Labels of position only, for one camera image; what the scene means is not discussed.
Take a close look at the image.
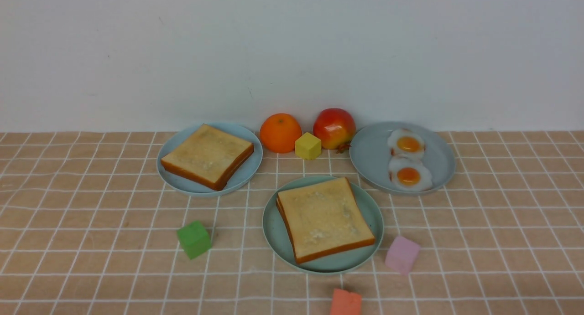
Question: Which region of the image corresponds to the green cube block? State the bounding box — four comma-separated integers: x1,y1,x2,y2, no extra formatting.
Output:
177,220,212,260

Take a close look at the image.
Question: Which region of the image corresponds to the front fried egg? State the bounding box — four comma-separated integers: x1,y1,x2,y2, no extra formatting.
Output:
388,155,433,192

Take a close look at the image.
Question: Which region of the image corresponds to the orange cube block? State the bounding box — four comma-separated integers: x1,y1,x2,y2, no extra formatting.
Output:
330,289,362,315

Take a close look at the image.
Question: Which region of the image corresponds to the toast slice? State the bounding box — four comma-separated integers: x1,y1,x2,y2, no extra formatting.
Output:
276,177,376,264
276,194,297,260
160,124,255,191

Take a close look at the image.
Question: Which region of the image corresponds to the back fried egg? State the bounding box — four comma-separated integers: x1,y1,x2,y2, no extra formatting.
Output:
386,128,426,160

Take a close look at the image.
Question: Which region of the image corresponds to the pink cube block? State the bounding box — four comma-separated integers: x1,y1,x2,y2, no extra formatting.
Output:
385,236,421,276

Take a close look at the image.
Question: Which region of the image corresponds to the orange fruit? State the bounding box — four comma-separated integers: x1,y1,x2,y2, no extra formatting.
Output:
259,113,302,154

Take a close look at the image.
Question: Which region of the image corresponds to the red yellow apple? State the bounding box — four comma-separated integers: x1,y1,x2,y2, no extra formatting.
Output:
313,108,356,153

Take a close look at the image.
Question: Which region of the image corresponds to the blue plate under eggs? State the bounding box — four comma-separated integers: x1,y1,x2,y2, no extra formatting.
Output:
349,121,456,195

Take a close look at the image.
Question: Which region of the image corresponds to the blue plate under toast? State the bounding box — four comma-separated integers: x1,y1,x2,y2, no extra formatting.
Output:
157,122,263,197

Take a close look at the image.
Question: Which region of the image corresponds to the fried egg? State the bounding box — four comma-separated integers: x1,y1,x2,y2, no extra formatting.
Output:
388,155,433,192
386,128,426,160

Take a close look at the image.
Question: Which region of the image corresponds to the green centre plate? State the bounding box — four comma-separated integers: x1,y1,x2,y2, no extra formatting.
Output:
262,176,384,275

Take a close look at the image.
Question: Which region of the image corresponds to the yellow cube block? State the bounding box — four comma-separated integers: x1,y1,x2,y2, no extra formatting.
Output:
294,132,322,160

